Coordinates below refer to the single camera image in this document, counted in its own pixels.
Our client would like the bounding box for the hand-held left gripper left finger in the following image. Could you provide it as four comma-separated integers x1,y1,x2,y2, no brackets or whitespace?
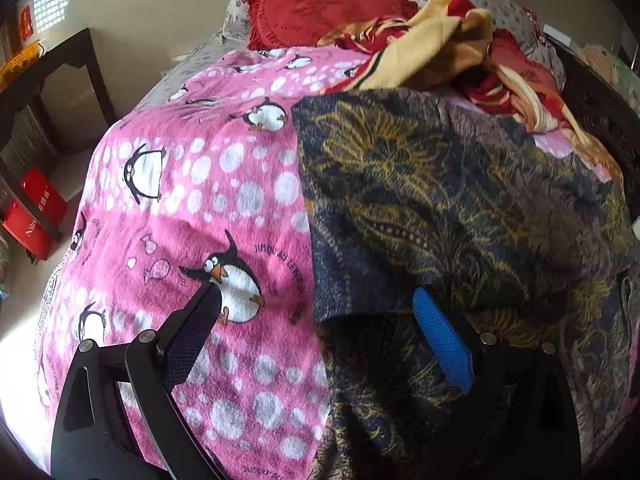
50,281,236,480

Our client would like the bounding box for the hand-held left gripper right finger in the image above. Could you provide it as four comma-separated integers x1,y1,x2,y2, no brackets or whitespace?
411,285,583,480

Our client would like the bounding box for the dark floral patterned garment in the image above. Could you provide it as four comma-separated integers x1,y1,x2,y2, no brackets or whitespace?
291,87,640,480

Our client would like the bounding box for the pink penguin print blanket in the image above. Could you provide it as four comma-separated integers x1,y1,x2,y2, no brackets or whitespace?
32,45,626,480

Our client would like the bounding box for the dark carved wooden headboard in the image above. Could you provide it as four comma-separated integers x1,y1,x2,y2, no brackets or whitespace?
542,30,640,221

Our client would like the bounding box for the red and yellow blanket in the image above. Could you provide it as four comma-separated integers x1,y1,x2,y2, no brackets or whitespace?
317,0,626,191

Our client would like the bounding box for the floral pillow with red trim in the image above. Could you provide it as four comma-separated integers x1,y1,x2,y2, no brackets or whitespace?
480,5,568,92

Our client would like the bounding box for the dark wooden table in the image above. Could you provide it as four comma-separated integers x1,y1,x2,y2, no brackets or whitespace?
0,27,118,241

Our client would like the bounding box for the plush toy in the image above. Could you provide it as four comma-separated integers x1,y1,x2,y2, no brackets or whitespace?
580,44,619,84

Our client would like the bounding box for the yellow plastic basket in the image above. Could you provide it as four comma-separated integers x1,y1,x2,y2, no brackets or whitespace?
0,41,43,93

